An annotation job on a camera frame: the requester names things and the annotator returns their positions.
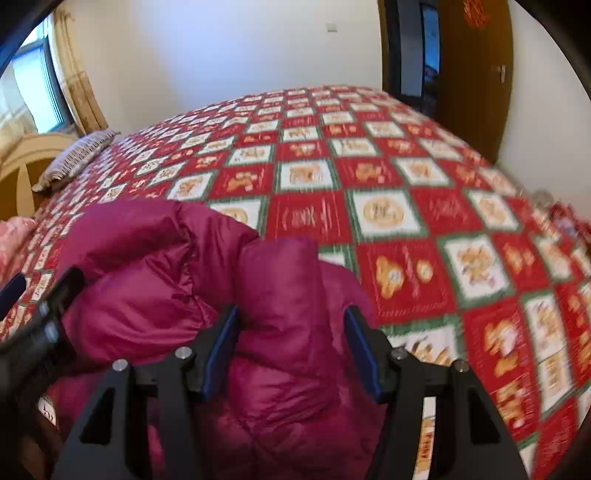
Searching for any brown wooden door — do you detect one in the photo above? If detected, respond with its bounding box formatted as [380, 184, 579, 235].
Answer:
[436, 0, 515, 162]

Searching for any pink patterned cloth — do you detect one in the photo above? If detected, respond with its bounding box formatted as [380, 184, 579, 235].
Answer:
[0, 217, 38, 274]

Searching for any beige patterned curtain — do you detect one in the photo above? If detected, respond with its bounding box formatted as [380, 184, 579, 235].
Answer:
[48, 7, 109, 137]

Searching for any window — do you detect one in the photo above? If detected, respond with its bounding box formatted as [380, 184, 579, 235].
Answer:
[11, 28, 75, 134]

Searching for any red paper door decoration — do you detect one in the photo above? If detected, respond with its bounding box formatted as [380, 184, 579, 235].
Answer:
[462, 0, 493, 29]

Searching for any cream wooden headboard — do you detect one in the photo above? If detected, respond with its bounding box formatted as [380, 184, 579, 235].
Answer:
[0, 133, 79, 222]

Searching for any striped pillow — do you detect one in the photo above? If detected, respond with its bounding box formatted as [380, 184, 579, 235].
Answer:
[31, 129, 122, 193]

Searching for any wooden door frame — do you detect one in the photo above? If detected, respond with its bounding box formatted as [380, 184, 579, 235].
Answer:
[378, 0, 394, 95]

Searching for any sheer white curtain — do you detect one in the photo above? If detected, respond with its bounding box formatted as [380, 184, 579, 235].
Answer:
[0, 69, 40, 155]

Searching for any magenta down jacket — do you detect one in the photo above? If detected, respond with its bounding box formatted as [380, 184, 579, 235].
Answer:
[44, 199, 389, 480]

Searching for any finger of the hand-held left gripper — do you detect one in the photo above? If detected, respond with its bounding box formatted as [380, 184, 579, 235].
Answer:
[0, 272, 27, 320]
[39, 267, 85, 330]

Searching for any red crumpled cloth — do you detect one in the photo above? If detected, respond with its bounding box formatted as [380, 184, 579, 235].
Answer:
[547, 200, 583, 237]

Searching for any red checked printed blanket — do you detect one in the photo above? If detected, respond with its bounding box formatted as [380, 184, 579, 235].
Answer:
[0, 84, 591, 480]

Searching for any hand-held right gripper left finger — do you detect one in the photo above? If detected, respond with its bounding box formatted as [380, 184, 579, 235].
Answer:
[52, 305, 241, 480]

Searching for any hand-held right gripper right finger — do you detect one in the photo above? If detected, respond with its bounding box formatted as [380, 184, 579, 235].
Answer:
[344, 305, 530, 480]

